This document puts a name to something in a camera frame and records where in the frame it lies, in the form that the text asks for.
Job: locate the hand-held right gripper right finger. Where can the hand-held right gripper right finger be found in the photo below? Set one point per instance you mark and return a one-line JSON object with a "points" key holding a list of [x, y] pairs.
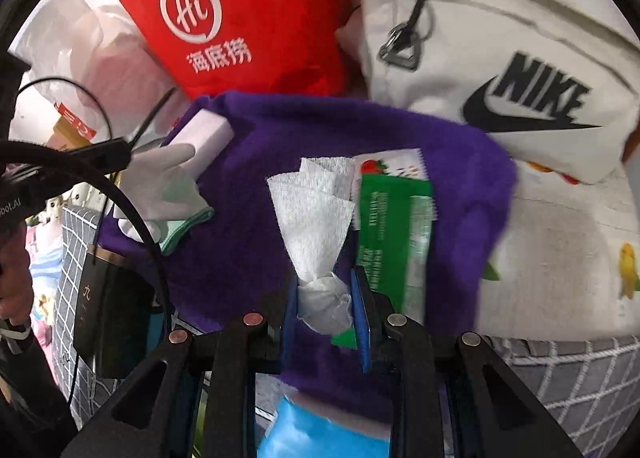
{"points": [[361, 323]]}

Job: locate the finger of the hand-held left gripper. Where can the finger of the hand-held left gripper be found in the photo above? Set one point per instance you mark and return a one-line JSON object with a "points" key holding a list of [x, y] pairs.
{"points": [[95, 155]]}

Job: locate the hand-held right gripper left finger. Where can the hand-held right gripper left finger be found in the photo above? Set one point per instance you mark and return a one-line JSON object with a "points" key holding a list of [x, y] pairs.
{"points": [[290, 318]]}

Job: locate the white glove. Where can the white glove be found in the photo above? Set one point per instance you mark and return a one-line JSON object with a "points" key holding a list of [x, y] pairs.
{"points": [[160, 177]]}

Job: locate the purple towel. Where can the purple towel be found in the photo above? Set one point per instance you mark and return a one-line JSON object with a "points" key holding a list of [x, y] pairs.
{"points": [[250, 238]]}

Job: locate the green wet wipe packet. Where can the green wet wipe packet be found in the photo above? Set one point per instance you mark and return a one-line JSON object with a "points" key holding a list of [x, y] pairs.
{"points": [[395, 238]]}

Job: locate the white tissue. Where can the white tissue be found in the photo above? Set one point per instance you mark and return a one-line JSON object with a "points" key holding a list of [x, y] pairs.
{"points": [[310, 218]]}

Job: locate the white sponge block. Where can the white sponge block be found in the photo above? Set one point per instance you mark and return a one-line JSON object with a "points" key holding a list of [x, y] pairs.
{"points": [[200, 132]]}

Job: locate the white strawberry print sachet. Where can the white strawberry print sachet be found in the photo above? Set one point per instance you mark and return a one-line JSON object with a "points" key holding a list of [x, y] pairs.
{"points": [[390, 167]]}

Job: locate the person's left hand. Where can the person's left hand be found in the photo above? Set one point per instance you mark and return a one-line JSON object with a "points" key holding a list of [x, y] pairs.
{"points": [[15, 278]]}

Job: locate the white plastic bag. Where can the white plastic bag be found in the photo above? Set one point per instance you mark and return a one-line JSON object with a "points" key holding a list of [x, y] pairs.
{"points": [[115, 67]]}

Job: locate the blue tissue pack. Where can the blue tissue pack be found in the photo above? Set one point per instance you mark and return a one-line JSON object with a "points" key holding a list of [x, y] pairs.
{"points": [[320, 433]]}

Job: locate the dark green tea tin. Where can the dark green tea tin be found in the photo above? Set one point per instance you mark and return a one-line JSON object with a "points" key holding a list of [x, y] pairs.
{"points": [[110, 308]]}

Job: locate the bird print bed sheet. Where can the bird print bed sheet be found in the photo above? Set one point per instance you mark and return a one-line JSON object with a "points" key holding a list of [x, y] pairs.
{"points": [[560, 248]]}

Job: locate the grey checked cloth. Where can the grey checked cloth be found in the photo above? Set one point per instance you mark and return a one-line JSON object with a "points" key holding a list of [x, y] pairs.
{"points": [[575, 378]]}

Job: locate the beige waist bag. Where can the beige waist bag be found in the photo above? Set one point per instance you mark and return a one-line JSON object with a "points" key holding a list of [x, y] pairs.
{"points": [[475, 37]]}

